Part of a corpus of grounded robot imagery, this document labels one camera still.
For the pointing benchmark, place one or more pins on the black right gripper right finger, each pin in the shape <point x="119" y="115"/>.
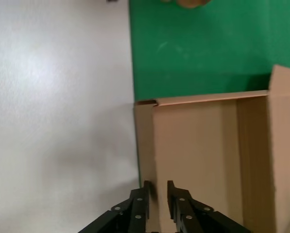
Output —
<point x="186" y="213"/>

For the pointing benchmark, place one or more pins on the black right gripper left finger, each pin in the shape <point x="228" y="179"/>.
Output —
<point x="135" y="213"/>

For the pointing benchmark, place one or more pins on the brown cardboard box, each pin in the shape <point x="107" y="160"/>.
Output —
<point x="188" y="3"/>
<point x="195" y="145"/>

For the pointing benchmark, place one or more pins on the green table cloth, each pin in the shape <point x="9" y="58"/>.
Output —
<point x="208" y="48"/>

